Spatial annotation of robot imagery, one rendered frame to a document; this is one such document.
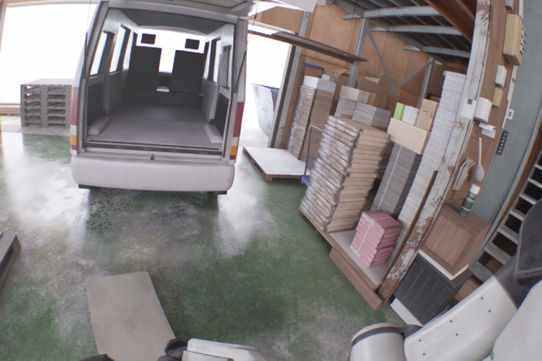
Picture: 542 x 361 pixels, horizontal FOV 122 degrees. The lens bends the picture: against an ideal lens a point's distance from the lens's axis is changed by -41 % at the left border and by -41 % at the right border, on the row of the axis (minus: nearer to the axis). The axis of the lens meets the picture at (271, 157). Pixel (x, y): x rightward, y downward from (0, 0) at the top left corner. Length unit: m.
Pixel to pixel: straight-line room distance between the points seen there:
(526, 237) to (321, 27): 4.60
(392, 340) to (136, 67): 3.89
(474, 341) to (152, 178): 2.09
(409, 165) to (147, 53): 3.52
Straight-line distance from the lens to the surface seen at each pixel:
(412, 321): 2.05
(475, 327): 0.34
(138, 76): 3.93
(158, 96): 3.90
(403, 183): 2.34
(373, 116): 3.95
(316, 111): 4.06
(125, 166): 2.11
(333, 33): 4.88
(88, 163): 2.20
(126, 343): 1.33
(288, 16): 4.45
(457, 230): 1.72
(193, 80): 3.91
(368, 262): 2.21
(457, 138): 1.62
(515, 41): 2.07
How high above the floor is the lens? 1.36
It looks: 18 degrees down
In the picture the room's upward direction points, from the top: 12 degrees clockwise
